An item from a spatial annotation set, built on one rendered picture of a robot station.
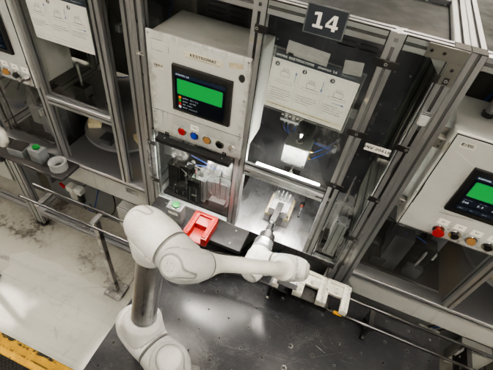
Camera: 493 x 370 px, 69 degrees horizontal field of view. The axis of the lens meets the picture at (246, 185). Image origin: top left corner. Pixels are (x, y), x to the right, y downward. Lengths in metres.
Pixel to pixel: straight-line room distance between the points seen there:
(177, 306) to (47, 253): 1.42
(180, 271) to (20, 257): 2.18
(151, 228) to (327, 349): 1.13
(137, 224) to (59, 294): 1.75
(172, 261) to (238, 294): 0.94
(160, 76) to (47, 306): 1.85
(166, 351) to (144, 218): 0.59
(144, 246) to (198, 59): 0.68
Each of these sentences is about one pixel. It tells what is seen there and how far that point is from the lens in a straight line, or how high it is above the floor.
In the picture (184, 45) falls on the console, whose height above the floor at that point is 1.81.
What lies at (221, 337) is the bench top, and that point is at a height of 0.68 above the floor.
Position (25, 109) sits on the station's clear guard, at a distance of 2.32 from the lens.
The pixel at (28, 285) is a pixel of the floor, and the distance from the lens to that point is 2.96.
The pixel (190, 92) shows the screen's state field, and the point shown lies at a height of 1.64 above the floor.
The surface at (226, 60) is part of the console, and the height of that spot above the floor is 1.80.
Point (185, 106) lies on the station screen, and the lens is 1.48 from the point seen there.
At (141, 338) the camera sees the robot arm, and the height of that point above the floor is 0.94.
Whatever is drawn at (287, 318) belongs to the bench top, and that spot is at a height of 0.68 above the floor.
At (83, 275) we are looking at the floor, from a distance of 2.88.
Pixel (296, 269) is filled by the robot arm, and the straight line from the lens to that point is 1.51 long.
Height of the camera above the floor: 2.41
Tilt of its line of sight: 46 degrees down
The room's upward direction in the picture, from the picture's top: 9 degrees clockwise
